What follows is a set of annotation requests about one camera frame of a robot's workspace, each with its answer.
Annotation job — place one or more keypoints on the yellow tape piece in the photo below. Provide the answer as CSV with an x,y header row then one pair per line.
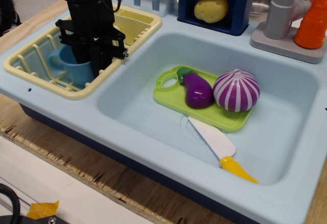
x,y
42,210

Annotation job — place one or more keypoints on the steel bowl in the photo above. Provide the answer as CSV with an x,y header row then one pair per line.
x,y
260,7

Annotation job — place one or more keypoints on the white toy knife yellow handle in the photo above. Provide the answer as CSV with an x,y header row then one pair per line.
x,y
222,147

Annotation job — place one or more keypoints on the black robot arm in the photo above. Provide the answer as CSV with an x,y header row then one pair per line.
x,y
91,34

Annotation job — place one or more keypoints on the blue plastic cup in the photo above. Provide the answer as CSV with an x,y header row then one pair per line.
x,y
63,59

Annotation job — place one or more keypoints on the orange toy carrot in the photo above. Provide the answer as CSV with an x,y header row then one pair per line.
x,y
311,33

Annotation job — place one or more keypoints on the grey toy faucet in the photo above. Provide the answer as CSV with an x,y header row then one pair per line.
x,y
276,34

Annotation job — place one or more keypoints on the yellow toy potato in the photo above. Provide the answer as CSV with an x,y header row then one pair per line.
x,y
211,11

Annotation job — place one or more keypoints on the cream yellow drying rack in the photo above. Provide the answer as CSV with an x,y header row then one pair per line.
x,y
31,62

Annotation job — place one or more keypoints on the black bag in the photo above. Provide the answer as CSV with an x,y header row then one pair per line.
x,y
9,16

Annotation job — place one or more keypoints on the green plastic cutting board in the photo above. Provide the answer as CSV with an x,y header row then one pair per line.
x,y
169,92

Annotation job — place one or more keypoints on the purple striped toy onion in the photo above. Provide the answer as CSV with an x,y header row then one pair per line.
x,y
236,91

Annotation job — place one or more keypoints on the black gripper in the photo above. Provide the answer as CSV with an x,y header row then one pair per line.
x,y
91,34

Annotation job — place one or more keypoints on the purple toy eggplant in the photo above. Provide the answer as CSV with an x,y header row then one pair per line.
x,y
198,92

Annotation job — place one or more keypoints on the light blue toy sink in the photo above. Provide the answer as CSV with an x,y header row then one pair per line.
x,y
282,143

